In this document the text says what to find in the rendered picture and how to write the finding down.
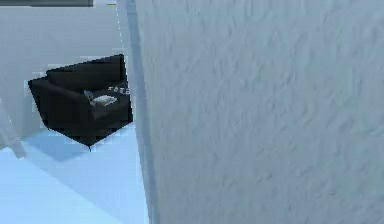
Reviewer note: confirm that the black remote control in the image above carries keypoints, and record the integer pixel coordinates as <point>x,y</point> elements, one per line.
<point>119,89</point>

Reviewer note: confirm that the white cloth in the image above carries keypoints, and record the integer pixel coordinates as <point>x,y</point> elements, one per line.
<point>104,99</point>

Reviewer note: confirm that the black sofa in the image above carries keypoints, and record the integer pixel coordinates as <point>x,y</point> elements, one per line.
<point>63,106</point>

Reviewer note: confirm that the dark framed picture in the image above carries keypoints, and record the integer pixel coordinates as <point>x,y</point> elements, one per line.
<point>46,3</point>

